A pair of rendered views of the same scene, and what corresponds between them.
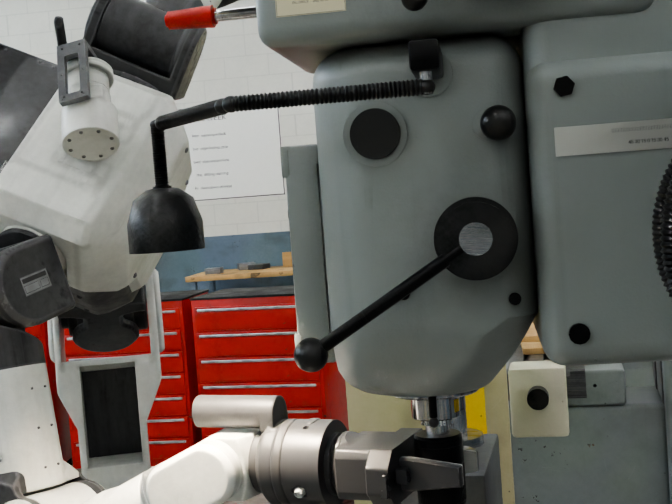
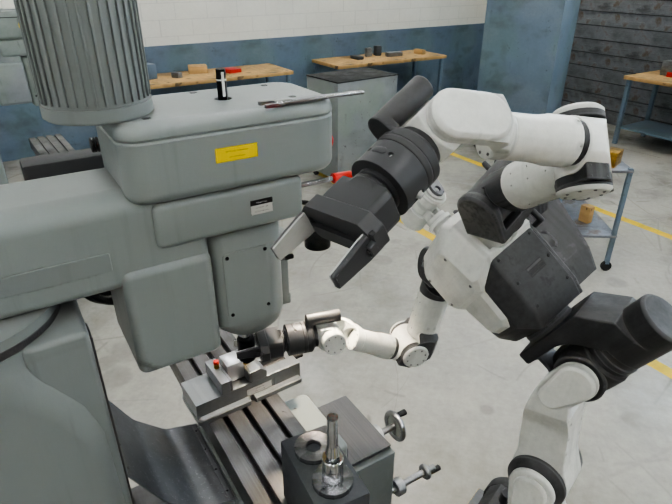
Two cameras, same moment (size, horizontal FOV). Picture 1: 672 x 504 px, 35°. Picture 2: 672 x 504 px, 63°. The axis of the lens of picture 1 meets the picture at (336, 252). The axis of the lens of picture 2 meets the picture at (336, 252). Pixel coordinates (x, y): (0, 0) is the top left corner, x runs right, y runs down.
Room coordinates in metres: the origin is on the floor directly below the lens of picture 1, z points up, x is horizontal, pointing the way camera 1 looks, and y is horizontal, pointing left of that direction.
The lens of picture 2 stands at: (2.09, -0.66, 2.14)
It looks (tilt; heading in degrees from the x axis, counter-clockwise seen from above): 28 degrees down; 140
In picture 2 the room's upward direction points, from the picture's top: straight up
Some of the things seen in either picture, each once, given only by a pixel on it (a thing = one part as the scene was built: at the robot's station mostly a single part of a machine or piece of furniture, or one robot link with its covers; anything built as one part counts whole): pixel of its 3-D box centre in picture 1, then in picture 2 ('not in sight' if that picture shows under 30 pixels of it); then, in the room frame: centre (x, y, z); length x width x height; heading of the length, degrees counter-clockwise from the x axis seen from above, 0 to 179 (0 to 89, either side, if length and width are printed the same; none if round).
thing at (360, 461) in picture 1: (353, 466); (279, 342); (1.05, 0.00, 1.23); 0.13 x 0.12 x 0.10; 157
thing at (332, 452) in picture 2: not in sight; (332, 437); (1.45, -0.14, 1.28); 0.03 x 0.03 x 0.11
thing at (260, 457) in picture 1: (253, 446); (321, 331); (1.10, 0.10, 1.24); 0.11 x 0.11 x 0.11; 67
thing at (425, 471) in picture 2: not in sight; (416, 476); (1.23, 0.42, 0.54); 0.22 x 0.06 x 0.06; 82
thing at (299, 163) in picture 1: (311, 253); (279, 267); (1.03, 0.02, 1.44); 0.04 x 0.04 x 0.21; 82
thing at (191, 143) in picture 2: not in sight; (220, 136); (1.01, -0.10, 1.81); 0.47 x 0.26 x 0.16; 82
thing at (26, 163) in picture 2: not in sight; (73, 194); (0.64, -0.34, 1.62); 0.20 x 0.09 x 0.21; 82
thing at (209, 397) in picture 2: not in sight; (242, 375); (0.88, -0.04, 1.02); 0.35 x 0.15 x 0.11; 85
